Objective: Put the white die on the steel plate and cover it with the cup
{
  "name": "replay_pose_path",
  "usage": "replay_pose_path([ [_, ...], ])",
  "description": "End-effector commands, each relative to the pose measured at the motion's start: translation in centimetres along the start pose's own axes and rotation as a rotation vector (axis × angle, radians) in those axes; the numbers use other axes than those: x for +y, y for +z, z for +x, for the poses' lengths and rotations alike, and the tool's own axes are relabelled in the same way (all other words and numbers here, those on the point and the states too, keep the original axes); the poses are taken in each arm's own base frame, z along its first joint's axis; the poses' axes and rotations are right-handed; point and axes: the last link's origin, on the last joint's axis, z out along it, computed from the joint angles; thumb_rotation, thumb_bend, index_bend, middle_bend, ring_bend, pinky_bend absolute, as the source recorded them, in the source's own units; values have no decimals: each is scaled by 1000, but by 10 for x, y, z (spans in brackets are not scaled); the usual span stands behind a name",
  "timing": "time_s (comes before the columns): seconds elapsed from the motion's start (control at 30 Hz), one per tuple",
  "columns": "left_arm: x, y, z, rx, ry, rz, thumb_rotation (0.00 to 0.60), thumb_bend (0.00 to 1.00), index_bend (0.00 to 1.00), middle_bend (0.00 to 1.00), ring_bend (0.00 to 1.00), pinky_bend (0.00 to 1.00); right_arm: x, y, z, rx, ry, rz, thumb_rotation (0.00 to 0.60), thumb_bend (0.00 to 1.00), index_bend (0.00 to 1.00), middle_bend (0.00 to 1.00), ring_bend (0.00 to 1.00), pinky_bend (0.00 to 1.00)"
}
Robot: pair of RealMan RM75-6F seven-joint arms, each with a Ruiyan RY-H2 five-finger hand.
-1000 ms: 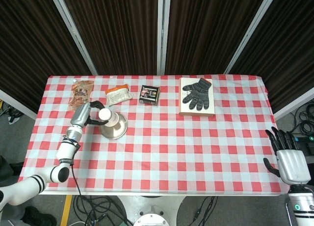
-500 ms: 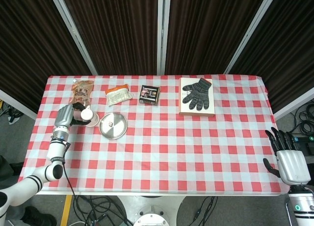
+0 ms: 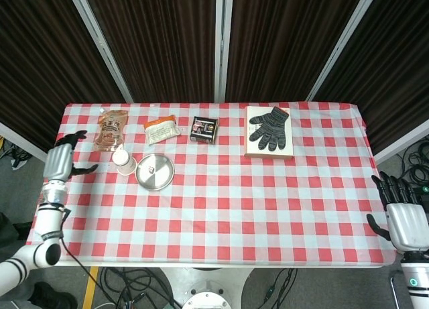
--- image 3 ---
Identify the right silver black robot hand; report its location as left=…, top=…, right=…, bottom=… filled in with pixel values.
left=366, top=170, right=429, bottom=253

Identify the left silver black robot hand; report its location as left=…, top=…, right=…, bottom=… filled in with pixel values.
left=44, top=130, right=99, bottom=184

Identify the white paper cup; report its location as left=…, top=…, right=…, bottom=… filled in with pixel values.
left=112, top=149, right=137, bottom=176

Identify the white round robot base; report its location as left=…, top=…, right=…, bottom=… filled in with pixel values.
left=182, top=282, right=233, bottom=309

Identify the round metal plate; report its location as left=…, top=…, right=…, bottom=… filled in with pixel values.
left=135, top=153, right=176, bottom=191

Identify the orange snack pouch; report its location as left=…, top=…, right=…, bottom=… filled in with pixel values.
left=93, top=109, right=129, bottom=152

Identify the white orange snack packet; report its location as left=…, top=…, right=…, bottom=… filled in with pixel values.
left=143, top=114, right=182, bottom=145

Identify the black shoe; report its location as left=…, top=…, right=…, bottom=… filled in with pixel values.
left=27, top=281, right=78, bottom=309

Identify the white book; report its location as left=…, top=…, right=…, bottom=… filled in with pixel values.
left=243, top=105, right=295, bottom=161

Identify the black luncheon meat can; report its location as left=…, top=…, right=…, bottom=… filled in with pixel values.
left=189, top=116, right=219, bottom=144

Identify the grey striped knit glove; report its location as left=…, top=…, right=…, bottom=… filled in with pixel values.
left=248, top=106, right=290, bottom=152

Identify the red white checkered tablecloth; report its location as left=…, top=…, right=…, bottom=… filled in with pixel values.
left=25, top=102, right=398, bottom=268

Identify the white partition base rail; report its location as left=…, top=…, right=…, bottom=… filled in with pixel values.
left=372, top=118, right=429, bottom=165
left=0, top=121, right=48, bottom=163

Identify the black floor cable bundle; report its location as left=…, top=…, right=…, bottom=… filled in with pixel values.
left=99, top=267, right=184, bottom=309
left=253, top=267, right=300, bottom=309
left=398, top=136, right=429, bottom=189

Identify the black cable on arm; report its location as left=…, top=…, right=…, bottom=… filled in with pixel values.
left=59, top=206, right=101, bottom=292

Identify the white partition post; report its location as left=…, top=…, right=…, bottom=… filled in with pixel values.
left=65, top=0, right=135, bottom=104
left=305, top=0, right=381, bottom=102
left=214, top=0, right=235, bottom=104

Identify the white table pedestal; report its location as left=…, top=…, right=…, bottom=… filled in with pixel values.
left=160, top=267, right=256, bottom=309

